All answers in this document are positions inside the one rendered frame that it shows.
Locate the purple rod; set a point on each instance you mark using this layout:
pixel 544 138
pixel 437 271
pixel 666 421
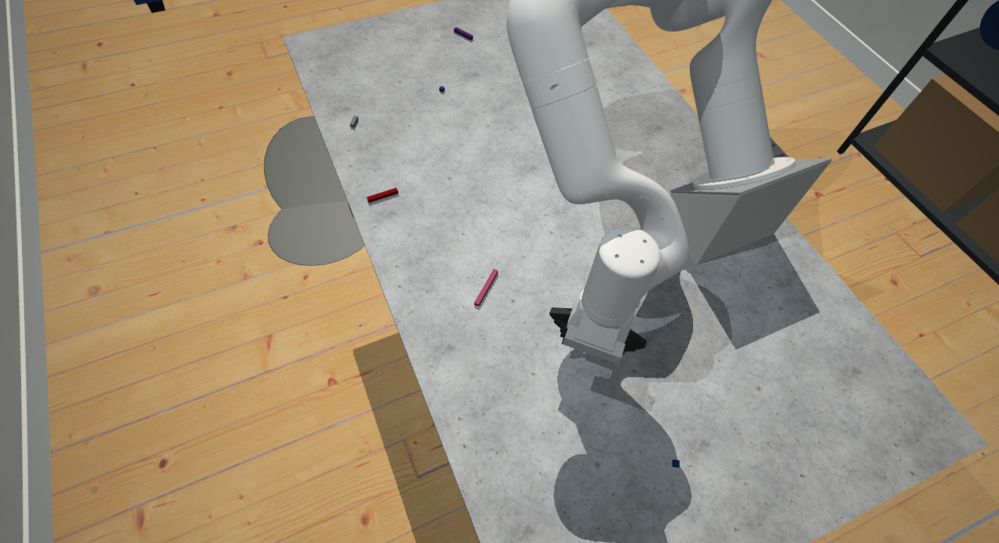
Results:
pixel 463 33

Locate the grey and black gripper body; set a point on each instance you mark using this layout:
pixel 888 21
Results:
pixel 577 312

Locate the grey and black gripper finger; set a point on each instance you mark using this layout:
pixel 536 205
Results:
pixel 560 317
pixel 633 342

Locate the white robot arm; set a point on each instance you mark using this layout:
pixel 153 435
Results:
pixel 549 50

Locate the pink rod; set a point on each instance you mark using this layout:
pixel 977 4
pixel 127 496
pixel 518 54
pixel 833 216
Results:
pixel 486 287

